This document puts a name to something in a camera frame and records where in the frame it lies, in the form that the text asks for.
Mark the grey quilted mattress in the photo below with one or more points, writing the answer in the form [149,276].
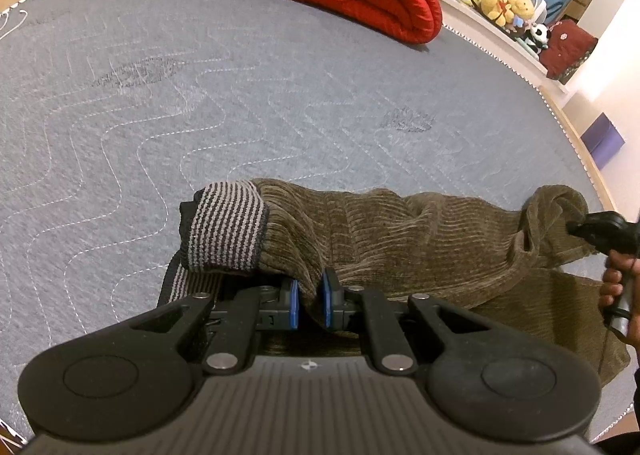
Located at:
[225,100]

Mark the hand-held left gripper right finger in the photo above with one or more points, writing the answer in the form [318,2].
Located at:
[328,302]

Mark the brown and yellow bear plush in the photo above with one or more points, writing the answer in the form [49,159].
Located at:
[492,0]

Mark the purple box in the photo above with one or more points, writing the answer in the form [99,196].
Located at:
[604,141]

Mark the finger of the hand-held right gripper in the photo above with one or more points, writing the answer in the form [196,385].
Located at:
[602,231]

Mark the white window ledge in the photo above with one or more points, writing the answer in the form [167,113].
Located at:
[495,42]

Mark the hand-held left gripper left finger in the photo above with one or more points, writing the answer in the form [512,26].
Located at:
[294,306]

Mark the maroon cushion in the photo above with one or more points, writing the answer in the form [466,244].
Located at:
[567,50]

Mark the panda plush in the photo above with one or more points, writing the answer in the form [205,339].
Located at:
[537,35]

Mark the person's right hand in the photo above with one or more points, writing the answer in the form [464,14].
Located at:
[612,285]

